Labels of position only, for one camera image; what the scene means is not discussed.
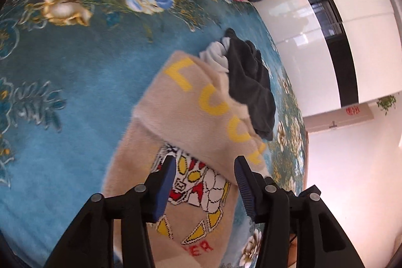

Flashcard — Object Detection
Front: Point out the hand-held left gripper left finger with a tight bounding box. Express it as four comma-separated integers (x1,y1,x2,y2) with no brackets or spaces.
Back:
43,155,177,268

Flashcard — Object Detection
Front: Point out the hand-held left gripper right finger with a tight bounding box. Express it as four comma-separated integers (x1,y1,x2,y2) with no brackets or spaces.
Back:
235,155,366,268

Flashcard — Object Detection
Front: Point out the beige knitted sweater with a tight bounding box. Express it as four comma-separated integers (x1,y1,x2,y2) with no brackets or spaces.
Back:
102,51,269,268

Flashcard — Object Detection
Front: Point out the dark grey garment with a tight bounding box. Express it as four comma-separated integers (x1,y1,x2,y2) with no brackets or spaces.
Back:
224,29,277,141

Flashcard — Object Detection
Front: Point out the white air conditioner unit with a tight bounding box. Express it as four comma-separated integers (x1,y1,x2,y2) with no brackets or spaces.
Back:
303,103,376,132

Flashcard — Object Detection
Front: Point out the blue floral blanket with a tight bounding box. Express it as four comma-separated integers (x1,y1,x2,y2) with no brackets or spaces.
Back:
0,0,310,268

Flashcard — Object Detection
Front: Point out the light grey garment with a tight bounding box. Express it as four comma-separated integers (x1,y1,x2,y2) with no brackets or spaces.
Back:
199,37,231,73

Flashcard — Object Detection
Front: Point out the green potted plant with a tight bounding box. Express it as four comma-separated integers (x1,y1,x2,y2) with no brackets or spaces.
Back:
377,95,398,115

